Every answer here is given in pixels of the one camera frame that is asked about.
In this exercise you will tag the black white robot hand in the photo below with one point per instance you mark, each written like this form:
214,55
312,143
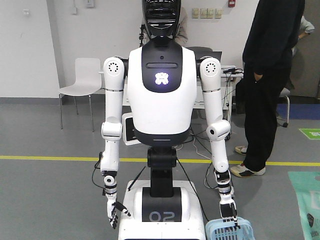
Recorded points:
112,205

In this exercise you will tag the black white robot hand other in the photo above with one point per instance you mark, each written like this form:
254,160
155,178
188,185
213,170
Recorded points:
228,212

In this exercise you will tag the light blue plastic basket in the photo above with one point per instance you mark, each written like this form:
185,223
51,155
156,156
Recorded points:
220,229

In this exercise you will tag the teal goji berry pouch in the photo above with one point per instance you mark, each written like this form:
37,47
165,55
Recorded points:
307,188

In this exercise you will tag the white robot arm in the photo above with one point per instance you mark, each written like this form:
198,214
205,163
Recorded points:
111,129

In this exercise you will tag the white robot arm other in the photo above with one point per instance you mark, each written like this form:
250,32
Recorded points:
217,127

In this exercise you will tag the white robot wheeled base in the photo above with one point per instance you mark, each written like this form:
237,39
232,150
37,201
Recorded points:
161,218

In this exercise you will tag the white chair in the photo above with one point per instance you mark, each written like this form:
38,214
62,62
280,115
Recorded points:
87,82

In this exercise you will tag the person in black clothes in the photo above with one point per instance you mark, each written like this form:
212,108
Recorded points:
267,58

